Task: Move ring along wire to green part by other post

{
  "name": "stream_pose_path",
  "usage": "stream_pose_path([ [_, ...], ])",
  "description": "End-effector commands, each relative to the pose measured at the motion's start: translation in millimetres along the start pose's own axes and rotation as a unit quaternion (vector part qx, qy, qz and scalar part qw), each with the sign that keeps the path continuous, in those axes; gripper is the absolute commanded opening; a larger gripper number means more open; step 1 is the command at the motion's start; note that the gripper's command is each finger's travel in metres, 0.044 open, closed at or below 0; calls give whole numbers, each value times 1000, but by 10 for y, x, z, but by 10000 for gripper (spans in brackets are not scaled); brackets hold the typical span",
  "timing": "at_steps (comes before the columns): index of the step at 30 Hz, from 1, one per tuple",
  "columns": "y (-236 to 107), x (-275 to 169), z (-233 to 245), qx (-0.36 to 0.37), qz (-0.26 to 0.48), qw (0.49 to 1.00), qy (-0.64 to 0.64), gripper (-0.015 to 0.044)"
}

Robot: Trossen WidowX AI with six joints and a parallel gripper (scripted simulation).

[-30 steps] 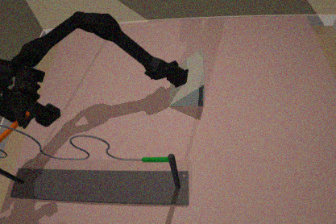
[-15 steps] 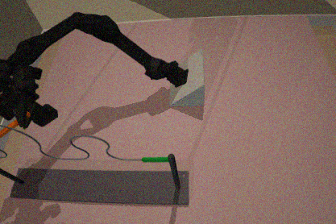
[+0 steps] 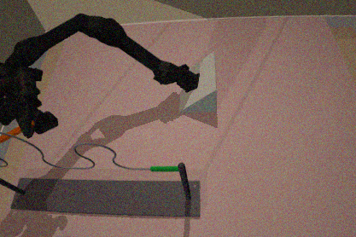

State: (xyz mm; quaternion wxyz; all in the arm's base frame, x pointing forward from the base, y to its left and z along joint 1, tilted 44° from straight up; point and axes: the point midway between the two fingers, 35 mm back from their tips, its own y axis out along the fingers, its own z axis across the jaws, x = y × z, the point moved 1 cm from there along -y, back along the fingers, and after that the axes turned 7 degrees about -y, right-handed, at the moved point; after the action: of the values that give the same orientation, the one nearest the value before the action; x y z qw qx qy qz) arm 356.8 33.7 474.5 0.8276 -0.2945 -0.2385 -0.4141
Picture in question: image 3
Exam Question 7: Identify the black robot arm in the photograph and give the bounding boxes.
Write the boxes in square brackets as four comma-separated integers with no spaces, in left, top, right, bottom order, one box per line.
[0,13,200,125]

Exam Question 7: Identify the orange handle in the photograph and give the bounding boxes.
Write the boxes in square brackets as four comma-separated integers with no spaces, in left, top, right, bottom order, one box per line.
[0,121,34,143]

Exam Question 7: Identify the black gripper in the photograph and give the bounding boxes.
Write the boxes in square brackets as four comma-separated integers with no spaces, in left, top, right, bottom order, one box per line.
[0,77,58,139]

